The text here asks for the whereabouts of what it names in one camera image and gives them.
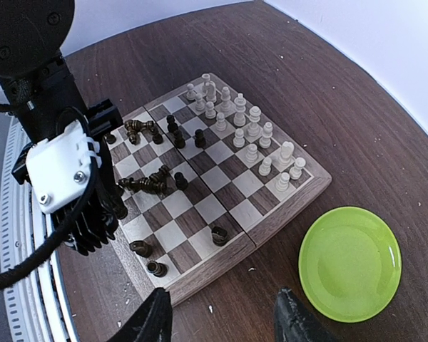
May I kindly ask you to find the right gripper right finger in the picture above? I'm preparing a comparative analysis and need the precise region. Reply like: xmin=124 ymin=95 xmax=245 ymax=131
xmin=273 ymin=287 xmax=338 ymax=342

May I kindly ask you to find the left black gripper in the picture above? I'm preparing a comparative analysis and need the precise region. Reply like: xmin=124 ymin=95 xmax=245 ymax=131
xmin=10 ymin=99 xmax=126 ymax=214

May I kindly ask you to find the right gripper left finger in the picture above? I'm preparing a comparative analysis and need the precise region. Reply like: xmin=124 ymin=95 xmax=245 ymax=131
xmin=110 ymin=288 xmax=173 ymax=342

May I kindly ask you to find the dark rook chess piece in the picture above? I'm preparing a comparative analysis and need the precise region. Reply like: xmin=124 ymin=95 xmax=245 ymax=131
xmin=146 ymin=260 xmax=168 ymax=278

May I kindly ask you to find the wooden chess board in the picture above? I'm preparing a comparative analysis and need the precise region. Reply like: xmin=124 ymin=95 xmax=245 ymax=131
xmin=110 ymin=73 xmax=332 ymax=305

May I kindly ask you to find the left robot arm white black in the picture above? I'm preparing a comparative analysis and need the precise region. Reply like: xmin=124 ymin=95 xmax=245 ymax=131
xmin=0 ymin=1 xmax=127 ymax=218

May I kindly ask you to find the dark queen chess piece lying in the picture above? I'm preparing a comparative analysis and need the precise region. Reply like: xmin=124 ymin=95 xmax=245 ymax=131
xmin=123 ymin=120 xmax=155 ymax=145

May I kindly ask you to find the dark knight chess piece lying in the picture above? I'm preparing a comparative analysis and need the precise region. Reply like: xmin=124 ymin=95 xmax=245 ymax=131
xmin=129 ymin=240 xmax=153 ymax=258

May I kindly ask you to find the white chess pieces row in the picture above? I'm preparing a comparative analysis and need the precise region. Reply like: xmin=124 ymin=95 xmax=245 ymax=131
xmin=175 ymin=74 xmax=313 ymax=200

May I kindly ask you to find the green plate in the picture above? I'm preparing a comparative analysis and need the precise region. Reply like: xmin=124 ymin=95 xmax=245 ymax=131
xmin=298 ymin=206 xmax=402 ymax=323

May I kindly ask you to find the dark pawn standing centre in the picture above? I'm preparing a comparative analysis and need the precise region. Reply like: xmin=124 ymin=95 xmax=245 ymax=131
xmin=174 ymin=172 xmax=188 ymax=190

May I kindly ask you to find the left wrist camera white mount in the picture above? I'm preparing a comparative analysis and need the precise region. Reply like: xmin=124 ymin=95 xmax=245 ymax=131
xmin=24 ymin=119 xmax=122 ymax=256

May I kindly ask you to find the front aluminium rail base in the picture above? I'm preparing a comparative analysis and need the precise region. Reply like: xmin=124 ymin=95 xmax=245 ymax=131
xmin=0 ymin=119 xmax=79 ymax=341

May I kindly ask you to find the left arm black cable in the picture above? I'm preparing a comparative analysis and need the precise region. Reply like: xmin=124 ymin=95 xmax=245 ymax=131
xmin=0 ymin=106 xmax=104 ymax=292

